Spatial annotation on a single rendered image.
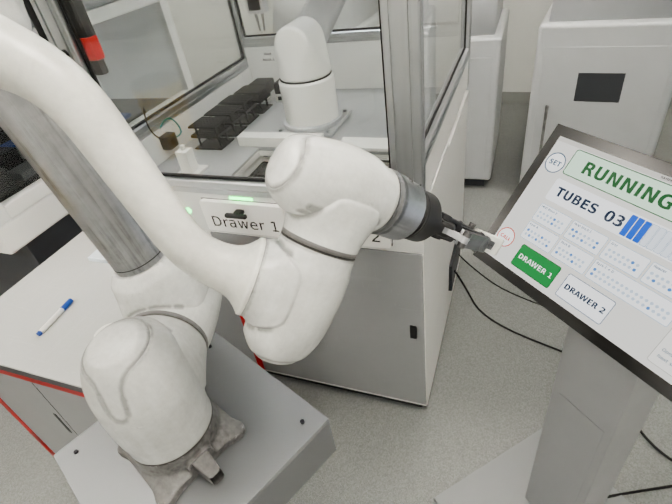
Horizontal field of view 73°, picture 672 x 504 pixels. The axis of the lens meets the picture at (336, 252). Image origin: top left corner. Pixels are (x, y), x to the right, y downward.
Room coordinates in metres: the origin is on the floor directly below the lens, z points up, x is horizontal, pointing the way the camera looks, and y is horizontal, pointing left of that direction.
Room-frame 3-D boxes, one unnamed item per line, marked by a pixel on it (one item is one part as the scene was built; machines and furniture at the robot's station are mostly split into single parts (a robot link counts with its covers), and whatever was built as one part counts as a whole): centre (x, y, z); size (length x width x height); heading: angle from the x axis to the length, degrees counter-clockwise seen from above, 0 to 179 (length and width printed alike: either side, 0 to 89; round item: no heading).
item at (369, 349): (1.62, 0.01, 0.40); 1.03 x 0.95 x 0.80; 64
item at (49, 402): (1.11, 0.76, 0.38); 0.62 x 0.58 x 0.76; 64
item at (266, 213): (1.21, 0.26, 0.87); 0.29 x 0.02 x 0.11; 64
